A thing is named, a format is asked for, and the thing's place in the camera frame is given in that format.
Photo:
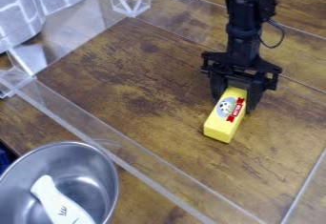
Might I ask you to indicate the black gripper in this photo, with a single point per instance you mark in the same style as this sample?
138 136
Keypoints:
240 67

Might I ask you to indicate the yellow butter block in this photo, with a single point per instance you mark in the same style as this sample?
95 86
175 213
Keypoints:
226 115

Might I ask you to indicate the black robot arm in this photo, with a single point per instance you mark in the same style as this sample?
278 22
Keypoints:
249 14

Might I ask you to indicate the silver metal bowl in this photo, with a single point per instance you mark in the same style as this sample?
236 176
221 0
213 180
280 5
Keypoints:
85 176

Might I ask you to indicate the grey brick pattern cloth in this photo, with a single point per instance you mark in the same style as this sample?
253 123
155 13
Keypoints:
23 17

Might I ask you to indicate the white toy fish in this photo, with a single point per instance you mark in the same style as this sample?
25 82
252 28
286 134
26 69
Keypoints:
61 208

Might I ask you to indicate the blue object at edge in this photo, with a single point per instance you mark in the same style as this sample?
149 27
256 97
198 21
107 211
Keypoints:
4 161

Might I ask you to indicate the clear acrylic barrier wall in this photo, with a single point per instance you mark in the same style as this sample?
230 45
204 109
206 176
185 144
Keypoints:
123 87

